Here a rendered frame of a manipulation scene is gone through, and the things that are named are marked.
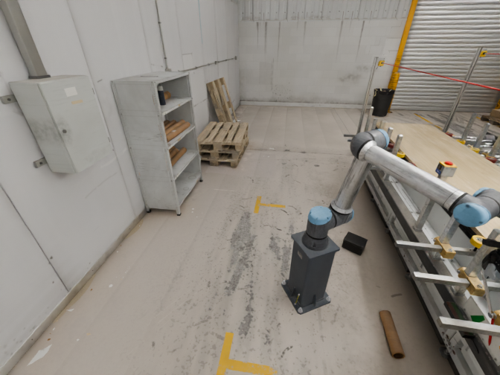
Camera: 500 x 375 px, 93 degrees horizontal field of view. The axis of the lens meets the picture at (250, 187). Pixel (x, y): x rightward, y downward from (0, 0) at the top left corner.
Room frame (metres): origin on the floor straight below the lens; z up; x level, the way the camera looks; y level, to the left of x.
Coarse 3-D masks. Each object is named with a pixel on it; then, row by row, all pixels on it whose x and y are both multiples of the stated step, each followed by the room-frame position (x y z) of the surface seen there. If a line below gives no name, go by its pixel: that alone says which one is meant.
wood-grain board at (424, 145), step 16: (384, 128) 3.03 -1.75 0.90; (400, 128) 3.03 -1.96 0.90; (416, 128) 3.03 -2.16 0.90; (432, 128) 3.03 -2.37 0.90; (400, 144) 2.45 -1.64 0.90; (416, 144) 2.45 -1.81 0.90; (432, 144) 2.45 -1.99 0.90; (448, 144) 2.44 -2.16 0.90; (416, 160) 2.04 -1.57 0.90; (432, 160) 2.04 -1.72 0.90; (448, 160) 2.04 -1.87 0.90; (464, 160) 2.04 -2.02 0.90; (480, 160) 2.04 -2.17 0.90; (464, 176) 1.72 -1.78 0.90; (480, 176) 1.72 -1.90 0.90; (496, 176) 1.72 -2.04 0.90; (496, 224) 1.12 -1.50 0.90
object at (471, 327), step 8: (440, 320) 0.55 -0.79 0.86; (448, 320) 0.55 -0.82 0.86; (456, 320) 0.55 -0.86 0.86; (448, 328) 0.54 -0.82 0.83; (456, 328) 0.53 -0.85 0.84; (464, 328) 0.53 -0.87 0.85; (472, 328) 0.52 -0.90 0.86; (480, 328) 0.52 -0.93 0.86; (488, 328) 0.52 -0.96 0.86; (496, 328) 0.52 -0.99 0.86
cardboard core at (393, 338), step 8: (384, 312) 1.06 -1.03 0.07; (384, 320) 1.00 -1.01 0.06; (392, 320) 1.00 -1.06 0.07; (384, 328) 0.96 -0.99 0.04; (392, 328) 0.94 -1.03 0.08; (392, 336) 0.88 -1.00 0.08; (392, 344) 0.83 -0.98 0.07; (400, 344) 0.83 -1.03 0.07; (392, 352) 0.79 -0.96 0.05; (400, 352) 0.78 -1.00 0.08
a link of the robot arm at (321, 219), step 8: (312, 208) 1.32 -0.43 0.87; (320, 208) 1.32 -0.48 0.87; (328, 208) 1.31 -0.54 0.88; (312, 216) 1.25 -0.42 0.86; (320, 216) 1.24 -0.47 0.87; (328, 216) 1.24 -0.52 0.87; (312, 224) 1.23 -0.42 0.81; (320, 224) 1.21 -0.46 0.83; (328, 224) 1.23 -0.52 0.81; (312, 232) 1.23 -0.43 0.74; (320, 232) 1.21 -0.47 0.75
